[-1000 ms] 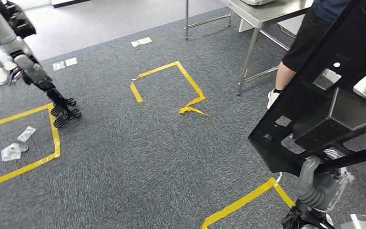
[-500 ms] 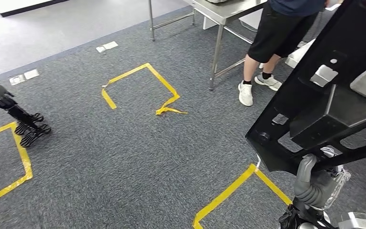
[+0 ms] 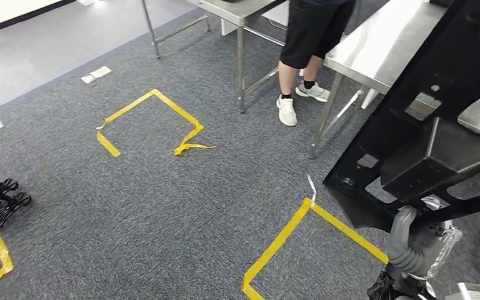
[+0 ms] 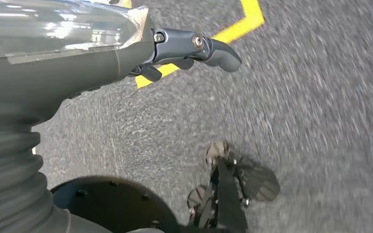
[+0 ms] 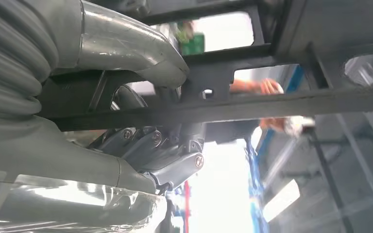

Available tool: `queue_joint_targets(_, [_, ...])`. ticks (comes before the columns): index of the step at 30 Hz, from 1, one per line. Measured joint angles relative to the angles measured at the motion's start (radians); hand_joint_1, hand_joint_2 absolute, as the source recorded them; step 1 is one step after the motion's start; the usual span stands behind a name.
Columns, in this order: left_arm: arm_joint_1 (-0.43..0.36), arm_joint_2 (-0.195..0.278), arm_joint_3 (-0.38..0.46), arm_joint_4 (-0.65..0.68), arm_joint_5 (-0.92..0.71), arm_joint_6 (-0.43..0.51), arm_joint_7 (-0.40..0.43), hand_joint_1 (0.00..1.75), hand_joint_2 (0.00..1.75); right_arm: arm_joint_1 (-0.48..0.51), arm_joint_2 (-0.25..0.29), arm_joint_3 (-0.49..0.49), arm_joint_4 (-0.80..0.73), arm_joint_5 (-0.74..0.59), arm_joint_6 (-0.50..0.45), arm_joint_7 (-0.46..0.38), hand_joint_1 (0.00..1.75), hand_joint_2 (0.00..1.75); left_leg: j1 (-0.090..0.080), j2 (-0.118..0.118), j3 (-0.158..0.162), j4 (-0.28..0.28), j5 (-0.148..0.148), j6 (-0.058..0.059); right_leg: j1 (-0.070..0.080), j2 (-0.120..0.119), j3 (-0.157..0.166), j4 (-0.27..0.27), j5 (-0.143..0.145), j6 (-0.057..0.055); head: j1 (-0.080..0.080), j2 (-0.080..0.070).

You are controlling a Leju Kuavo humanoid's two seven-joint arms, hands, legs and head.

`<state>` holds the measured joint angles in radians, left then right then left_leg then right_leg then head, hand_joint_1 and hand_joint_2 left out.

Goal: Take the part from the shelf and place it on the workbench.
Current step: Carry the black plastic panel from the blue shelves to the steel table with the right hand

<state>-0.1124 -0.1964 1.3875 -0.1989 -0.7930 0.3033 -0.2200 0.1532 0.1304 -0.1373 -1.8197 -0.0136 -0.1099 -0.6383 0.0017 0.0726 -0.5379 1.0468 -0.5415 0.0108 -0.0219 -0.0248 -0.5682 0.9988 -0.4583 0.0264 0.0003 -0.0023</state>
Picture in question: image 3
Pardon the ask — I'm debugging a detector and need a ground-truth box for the yellow floor tape, loose end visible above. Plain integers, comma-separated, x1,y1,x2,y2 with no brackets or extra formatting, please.
96,87,219,159

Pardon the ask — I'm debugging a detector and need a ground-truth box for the white tape scrap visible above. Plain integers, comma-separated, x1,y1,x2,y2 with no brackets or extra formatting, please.
306,173,319,207

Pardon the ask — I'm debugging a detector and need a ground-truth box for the long black plastic panel part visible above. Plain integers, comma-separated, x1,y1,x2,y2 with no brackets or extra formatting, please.
322,0,480,234

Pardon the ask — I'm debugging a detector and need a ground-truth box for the steel workbench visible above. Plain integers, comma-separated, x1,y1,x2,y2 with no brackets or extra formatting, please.
306,0,480,160

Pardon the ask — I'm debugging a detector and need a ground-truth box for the person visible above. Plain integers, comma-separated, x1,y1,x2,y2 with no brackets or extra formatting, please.
276,0,358,128

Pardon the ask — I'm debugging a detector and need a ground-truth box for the steel table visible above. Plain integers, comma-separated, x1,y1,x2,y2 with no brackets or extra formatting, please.
140,0,291,115

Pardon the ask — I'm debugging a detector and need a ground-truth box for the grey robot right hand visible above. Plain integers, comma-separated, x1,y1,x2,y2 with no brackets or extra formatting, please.
386,206,464,281

